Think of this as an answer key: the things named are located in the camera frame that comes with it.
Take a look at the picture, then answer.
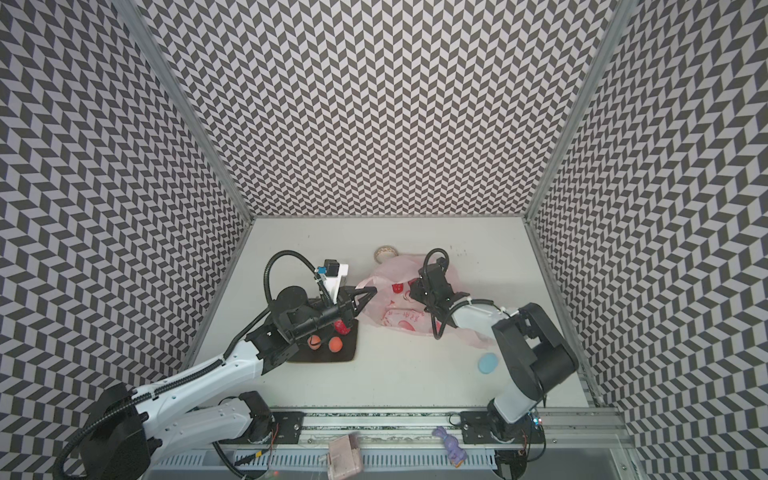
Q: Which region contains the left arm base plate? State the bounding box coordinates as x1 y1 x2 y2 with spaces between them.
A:
239 411 305 446

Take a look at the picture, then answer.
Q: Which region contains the red fake strawberry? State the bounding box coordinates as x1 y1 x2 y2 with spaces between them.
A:
333 320 351 336

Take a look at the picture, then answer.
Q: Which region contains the pink small box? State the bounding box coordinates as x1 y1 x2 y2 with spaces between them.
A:
327 433 363 480

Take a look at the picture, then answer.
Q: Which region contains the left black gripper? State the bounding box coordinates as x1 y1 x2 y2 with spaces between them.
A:
290 286 379 342

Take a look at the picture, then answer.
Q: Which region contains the purple toy figure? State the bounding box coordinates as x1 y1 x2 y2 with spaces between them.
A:
432 426 468 468

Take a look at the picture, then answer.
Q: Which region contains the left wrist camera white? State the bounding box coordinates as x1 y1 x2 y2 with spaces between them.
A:
317 259 349 304

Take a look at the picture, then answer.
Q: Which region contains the light blue oval object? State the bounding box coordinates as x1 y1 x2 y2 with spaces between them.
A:
477 353 499 375

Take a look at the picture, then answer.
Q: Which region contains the black rectangular tray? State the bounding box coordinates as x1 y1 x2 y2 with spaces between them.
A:
288 320 359 364

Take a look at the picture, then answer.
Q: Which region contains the tape roll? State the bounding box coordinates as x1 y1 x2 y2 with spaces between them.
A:
374 245 399 264

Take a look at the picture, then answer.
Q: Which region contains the pink plastic bag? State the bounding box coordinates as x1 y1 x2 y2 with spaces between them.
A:
356 255 496 350

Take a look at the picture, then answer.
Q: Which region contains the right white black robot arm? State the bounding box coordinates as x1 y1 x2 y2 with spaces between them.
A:
410 248 579 443

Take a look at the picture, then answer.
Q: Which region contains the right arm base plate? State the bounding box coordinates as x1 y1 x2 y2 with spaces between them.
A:
459 410 545 445

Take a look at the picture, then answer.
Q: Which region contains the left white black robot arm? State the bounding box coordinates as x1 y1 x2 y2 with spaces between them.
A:
52 260 377 479

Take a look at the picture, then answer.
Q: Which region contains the aluminium front rail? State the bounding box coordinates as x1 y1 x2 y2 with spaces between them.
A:
149 407 631 451

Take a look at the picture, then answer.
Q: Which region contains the orange fake peach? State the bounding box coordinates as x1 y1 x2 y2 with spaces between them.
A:
328 337 343 353
308 335 323 351

